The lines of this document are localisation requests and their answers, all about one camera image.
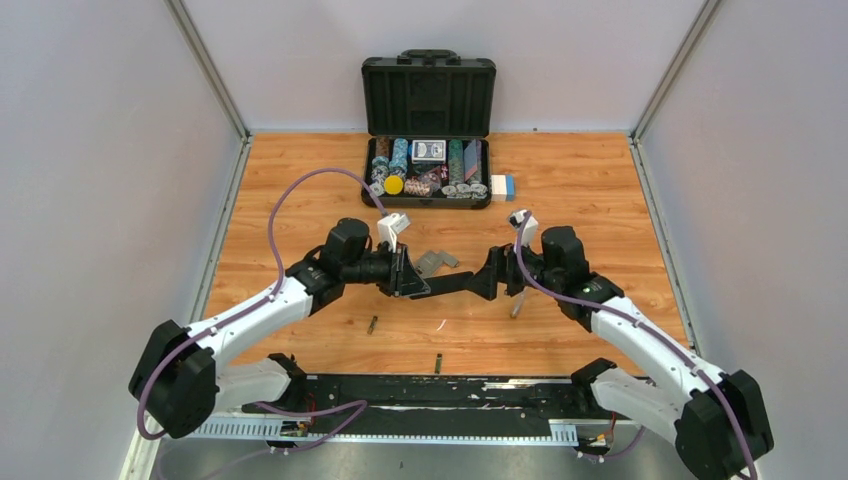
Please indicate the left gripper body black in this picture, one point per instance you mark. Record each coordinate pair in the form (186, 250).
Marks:
(385, 272)

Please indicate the green poker chip stack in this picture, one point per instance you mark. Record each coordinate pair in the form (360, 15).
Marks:
(455, 162)

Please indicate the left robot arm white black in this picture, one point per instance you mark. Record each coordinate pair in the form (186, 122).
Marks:
(186, 374)

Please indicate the teal poker chip stack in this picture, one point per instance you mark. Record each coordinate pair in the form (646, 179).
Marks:
(398, 163)

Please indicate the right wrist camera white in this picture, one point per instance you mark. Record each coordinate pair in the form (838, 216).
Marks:
(525, 225)

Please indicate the black poker chip case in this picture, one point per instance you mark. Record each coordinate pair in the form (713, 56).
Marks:
(428, 95)

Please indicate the yellow poker chip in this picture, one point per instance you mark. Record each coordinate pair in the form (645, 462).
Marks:
(394, 185)

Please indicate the black remote control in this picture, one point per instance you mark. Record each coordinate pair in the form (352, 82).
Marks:
(445, 284)

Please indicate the grey remote control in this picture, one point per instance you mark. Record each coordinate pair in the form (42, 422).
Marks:
(428, 264)

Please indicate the grey battery cover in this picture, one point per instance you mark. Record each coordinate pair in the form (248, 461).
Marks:
(448, 259)

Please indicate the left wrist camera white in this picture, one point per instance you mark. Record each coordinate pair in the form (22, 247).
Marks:
(390, 227)

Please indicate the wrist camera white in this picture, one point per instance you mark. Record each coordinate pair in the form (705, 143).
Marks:
(390, 227)
(525, 225)

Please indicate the blue playing card deck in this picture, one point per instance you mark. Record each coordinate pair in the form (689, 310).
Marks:
(428, 151)

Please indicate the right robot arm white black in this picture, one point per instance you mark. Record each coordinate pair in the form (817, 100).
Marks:
(717, 421)

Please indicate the white blue card box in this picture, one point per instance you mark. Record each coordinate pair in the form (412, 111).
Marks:
(502, 188)

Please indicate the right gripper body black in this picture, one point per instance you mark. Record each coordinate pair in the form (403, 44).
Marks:
(534, 267)

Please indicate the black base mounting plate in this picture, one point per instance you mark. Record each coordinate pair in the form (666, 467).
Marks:
(433, 407)

